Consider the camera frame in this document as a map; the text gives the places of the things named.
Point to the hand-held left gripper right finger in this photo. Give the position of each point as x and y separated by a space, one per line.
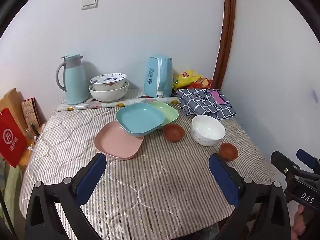
222 177

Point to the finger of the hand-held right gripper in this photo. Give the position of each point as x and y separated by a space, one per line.
285 163
306 158

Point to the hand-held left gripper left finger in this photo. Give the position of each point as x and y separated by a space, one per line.
91 175

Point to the small brown bowl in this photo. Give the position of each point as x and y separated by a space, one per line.
228 151
173 132

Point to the pink square plate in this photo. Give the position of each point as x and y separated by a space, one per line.
117 142

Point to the blue square plate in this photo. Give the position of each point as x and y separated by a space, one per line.
138 117

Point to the green square plate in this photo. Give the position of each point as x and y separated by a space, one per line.
167 112

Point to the person's right hand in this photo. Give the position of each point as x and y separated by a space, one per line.
298 221

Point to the grey striped quilted blanket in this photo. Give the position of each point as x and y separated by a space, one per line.
162 180

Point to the wooden side stool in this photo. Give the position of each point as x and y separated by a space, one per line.
25 158

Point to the floral printed paper roll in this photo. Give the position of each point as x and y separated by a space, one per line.
100 105

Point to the grey checked cloth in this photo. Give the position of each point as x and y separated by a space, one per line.
200 102

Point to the large white ceramic bowl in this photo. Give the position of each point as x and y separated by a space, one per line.
110 96

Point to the green cloth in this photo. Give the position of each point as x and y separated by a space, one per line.
11 190

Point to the red paper bag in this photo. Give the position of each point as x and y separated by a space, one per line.
12 137

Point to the patterned gift box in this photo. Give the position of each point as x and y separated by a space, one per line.
30 112

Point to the light blue thermos jug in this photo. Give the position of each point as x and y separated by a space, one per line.
75 85

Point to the red chip bag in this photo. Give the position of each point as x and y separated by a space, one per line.
203 82

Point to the blue floral patterned bowl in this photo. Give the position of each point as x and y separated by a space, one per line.
107 78

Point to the yellow chip bag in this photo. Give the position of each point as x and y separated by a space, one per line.
186 78

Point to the brown cardboard box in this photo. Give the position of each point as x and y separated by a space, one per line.
12 100

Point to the light blue electric kettle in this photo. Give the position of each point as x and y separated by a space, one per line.
156 77

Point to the brown wooden door frame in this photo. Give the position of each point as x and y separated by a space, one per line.
226 42

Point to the white wall light switch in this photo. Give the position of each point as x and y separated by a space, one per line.
89 2

